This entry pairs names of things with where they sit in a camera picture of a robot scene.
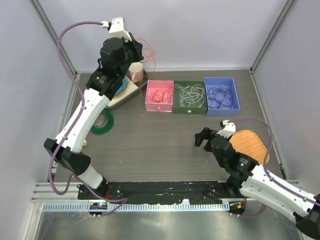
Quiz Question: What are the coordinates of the blue plastic box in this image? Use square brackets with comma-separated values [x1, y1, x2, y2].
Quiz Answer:
[204, 77, 241, 117]

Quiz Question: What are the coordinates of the green plastic box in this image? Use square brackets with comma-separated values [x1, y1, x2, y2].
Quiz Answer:
[172, 80, 208, 115]

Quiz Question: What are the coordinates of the white thin cable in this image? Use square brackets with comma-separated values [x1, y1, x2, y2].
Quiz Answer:
[174, 83, 206, 109]

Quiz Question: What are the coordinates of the pink plastic box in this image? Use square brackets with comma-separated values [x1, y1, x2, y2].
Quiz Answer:
[145, 80, 174, 113]

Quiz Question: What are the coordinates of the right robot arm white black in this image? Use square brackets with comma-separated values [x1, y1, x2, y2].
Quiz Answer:
[194, 127, 320, 240]

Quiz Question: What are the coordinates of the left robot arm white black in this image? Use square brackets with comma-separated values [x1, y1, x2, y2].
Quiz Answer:
[44, 37, 144, 200]

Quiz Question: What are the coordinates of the orange woven mat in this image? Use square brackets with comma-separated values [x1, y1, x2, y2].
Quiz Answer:
[229, 129, 267, 164]

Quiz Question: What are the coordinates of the pink mug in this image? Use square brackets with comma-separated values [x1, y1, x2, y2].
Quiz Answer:
[128, 62, 144, 83]

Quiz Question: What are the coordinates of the blue dotted plate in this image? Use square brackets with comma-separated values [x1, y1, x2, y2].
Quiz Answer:
[115, 78, 127, 95]

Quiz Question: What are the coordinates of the beige square board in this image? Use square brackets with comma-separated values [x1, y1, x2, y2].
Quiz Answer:
[107, 76, 139, 107]

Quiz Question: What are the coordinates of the dark green serving tray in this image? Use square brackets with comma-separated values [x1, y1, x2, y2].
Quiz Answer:
[105, 69, 149, 111]

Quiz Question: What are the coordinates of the green tape roll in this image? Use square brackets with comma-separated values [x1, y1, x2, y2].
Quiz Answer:
[90, 109, 115, 135]

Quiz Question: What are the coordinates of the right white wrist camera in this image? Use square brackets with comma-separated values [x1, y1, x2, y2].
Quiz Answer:
[215, 120, 236, 139]

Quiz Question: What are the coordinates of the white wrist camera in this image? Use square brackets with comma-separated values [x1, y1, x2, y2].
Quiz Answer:
[101, 16, 133, 43]
[215, 120, 236, 139]

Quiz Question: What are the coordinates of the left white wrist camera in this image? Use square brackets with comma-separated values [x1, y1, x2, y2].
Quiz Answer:
[101, 16, 133, 43]

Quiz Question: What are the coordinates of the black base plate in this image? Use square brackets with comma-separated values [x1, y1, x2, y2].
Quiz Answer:
[77, 180, 243, 205]

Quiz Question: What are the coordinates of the white slotted cable duct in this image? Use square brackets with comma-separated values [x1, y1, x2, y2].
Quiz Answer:
[42, 201, 230, 213]

